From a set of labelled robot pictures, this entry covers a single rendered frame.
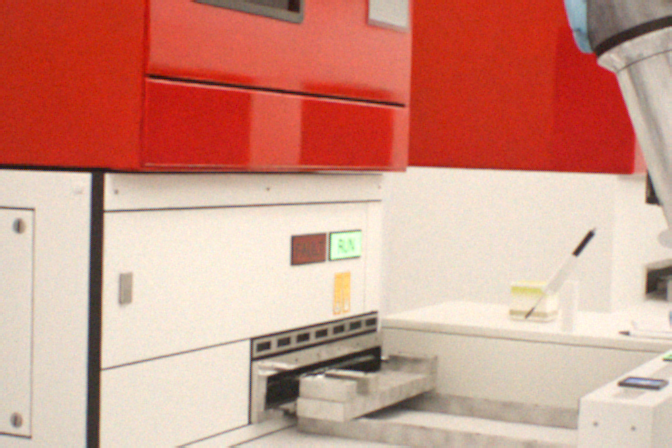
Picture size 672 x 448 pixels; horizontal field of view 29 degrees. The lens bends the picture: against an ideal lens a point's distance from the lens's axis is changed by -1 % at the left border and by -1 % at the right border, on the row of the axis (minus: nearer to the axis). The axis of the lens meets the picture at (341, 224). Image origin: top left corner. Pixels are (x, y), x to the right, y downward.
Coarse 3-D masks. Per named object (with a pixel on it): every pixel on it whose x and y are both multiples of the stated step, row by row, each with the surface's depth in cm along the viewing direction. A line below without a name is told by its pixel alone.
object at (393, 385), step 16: (384, 384) 215; (400, 384) 216; (416, 384) 222; (432, 384) 228; (304, 400) 200; (320, 400) 199; (352, 400) 200; (368, 400) 205; (384, 400) 211; (304, 416) 201; (320, 416) 199; (336, 416) 198; (352, 416) 200
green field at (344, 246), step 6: (336, 234) 219; (342, 234) 221; (348, 234) 223; (354, 234) 225; (336, 240) 219; (342, 240) 221; (348, 240) 223; (354, 240) 225; (336, 246) 219; (342, 246) 221; (348, 246) 223; (354, 246) 225; (336, 252) 219; (342, 252) 221; (348, 252) 223; (354, 252) 225
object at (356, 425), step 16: (320, 432) 203; (336, 432) 202; (352, 432) 201; (368, 432) 200; (384, 432) 198; (400, 432) 197; (416, 432) 196; (432, 432) 195; (448, 432) 194; (464, 432) 194
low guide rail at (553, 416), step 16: (400, 400) 227; (416, 400) 225; (432, 400) 224; (448, 400) 223; (464, 400) 221; (480, 400) 220; (496, 400) 220; (480, 416) 220; (496, 416) 219; (512, 416) 218; (528, 416) 216; (544, 416) 215; (560, 416) 214; (576, 416) 213
